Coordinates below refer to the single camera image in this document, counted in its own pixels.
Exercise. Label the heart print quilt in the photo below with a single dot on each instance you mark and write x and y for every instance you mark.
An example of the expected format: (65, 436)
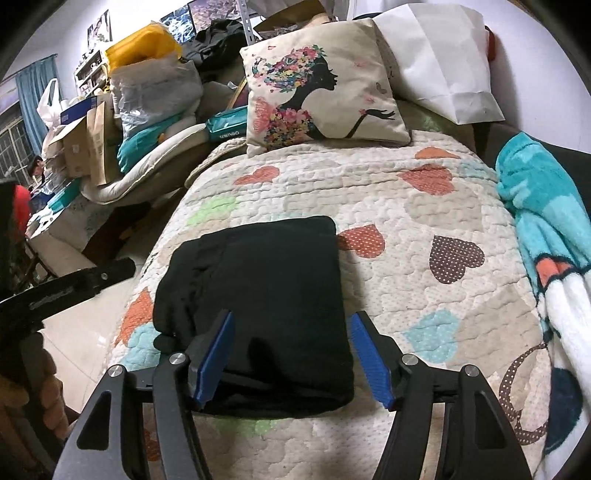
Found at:
(369, 194)

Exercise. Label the blue curtain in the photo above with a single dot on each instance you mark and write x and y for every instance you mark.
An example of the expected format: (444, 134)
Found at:
(30, 101)

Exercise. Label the cardboard boxes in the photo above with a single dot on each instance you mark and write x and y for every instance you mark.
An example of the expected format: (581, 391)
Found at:
(99, 138)

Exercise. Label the blue patterned wall poster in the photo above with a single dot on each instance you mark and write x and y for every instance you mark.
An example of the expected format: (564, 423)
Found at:
(178, 23)

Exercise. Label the floral silhouette printed cushion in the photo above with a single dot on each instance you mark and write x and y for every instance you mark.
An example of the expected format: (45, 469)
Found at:
(351, 106)

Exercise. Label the dark sofa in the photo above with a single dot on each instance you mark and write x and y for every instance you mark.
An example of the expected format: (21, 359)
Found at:
(572, 157)

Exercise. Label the white shelf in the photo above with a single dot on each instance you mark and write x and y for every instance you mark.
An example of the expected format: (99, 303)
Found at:
(90, 69)

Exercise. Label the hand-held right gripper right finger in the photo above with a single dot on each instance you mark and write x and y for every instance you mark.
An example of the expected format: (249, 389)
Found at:
(371, 364)

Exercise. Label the flat cardboard box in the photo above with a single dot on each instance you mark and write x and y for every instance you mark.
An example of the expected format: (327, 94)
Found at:
(286, 14)

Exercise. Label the yellow bag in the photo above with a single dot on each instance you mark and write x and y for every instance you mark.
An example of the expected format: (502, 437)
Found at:
(143, 46)

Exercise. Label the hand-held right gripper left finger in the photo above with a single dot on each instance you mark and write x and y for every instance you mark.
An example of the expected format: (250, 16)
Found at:
(214, 364)

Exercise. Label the teal wipes packet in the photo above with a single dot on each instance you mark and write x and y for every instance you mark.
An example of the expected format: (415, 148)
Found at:
(226, 127)

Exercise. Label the teal and white fleece blanket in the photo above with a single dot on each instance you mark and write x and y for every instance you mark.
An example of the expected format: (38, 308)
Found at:
(540, 194)

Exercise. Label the red item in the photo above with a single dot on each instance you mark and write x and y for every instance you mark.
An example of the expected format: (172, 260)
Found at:
(491, 44)

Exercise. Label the purple patterned wall poster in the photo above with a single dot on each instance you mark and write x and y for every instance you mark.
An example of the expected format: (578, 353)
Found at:
(214, 14)

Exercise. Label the small wall poster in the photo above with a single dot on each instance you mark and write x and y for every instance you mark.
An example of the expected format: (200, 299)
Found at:
(100, 27)

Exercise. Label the white paper bag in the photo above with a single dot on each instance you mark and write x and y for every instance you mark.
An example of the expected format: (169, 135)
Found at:
(443, 60)

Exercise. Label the barred window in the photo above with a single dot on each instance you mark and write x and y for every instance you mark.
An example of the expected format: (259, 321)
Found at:
(11, 143)

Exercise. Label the clear plastic bag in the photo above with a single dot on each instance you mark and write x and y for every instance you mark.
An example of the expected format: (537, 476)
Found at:
(152, 92)

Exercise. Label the person's left hand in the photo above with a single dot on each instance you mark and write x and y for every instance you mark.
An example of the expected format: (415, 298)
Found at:
(48, 387)

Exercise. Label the white plastic bag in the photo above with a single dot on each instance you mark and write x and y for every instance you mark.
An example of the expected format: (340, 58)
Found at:
(48, 106)

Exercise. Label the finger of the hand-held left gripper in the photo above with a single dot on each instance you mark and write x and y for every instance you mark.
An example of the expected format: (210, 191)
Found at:
(106, 277)

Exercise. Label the black pants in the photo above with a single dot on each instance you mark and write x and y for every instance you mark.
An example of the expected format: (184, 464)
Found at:
(268, 277)

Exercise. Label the beige duvet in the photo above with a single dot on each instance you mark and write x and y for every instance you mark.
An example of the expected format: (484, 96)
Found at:
(152, 161)

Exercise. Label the open cardboard box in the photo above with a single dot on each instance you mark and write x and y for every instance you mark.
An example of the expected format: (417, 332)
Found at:
(69, 143)

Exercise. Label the black garment pile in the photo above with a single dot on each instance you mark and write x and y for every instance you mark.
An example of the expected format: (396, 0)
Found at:
(217, 41)

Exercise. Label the dark blue box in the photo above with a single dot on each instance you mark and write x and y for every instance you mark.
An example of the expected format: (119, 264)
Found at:
(76, 110)

